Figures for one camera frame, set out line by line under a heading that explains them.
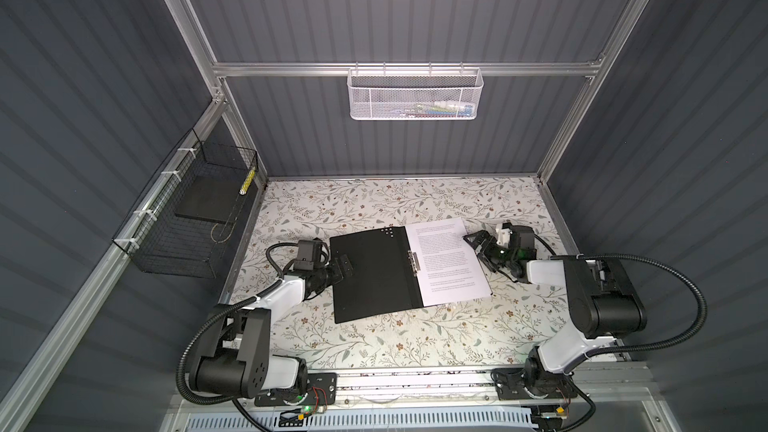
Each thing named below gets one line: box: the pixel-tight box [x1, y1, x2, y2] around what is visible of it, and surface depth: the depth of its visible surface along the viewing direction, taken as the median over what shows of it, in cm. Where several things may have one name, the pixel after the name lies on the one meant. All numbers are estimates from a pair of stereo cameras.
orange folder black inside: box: [329, 225, 493, 324], surface depth 98 cm
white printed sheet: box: [405, 217, 493, 307], surface depth 98 cm
